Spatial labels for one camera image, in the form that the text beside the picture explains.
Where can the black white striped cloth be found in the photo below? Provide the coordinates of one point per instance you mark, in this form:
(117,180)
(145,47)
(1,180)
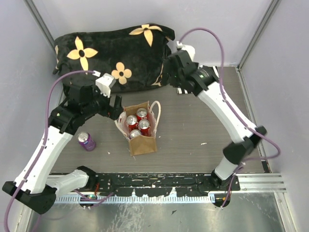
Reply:
(199,80)

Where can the red cola can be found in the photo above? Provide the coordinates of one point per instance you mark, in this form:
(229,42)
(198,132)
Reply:
(132,122)
(141,114)
(144,127)

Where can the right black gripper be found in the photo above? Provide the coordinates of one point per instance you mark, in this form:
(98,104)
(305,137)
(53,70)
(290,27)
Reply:
(167,70)

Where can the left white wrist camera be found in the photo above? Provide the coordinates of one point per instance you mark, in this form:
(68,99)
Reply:
(105,83)

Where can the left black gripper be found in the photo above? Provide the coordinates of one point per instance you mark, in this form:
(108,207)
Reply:
(113,112)

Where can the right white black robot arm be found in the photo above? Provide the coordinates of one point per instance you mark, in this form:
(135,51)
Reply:
(244,134)

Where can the white slotted cable duct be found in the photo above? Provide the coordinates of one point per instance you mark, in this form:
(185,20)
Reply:
(74,198)

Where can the purple soda can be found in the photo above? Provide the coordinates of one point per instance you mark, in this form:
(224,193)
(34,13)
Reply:
(134,133)
(86,141)

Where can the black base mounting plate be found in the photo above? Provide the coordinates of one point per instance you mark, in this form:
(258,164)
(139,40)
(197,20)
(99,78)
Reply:
(158,184)

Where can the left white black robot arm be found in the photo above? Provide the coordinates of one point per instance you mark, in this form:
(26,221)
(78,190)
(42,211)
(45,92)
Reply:
(31,187)

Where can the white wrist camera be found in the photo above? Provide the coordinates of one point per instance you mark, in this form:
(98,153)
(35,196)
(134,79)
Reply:
(188,48)
(105,83)

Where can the brown canvas bag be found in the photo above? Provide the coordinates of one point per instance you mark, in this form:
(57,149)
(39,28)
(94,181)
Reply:
(141,144)

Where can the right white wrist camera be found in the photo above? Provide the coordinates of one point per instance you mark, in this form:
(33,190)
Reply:
(188,48)

